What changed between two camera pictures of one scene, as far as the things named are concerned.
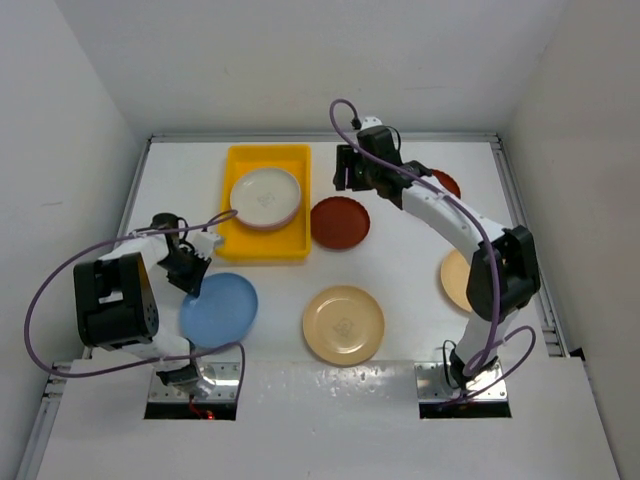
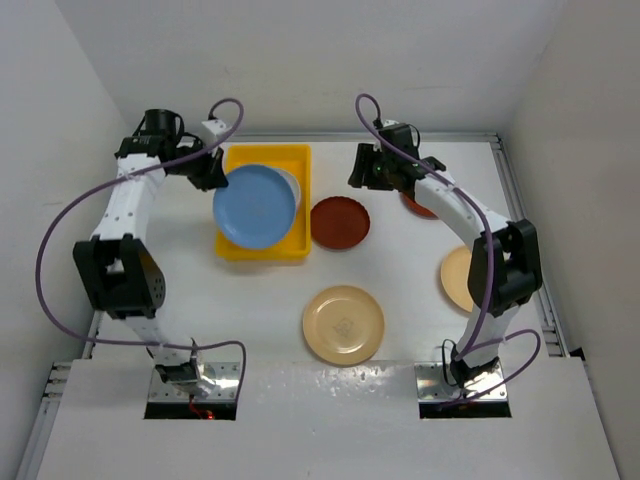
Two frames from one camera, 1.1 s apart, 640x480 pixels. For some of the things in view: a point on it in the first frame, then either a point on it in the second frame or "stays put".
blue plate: (222, 313) to (257, 207)
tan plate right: (454, 273) stays put
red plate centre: (340, 223) stays put
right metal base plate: (485, 384) stays put
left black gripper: (192, 283) to (212, 175)
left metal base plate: (225, 374) stays put
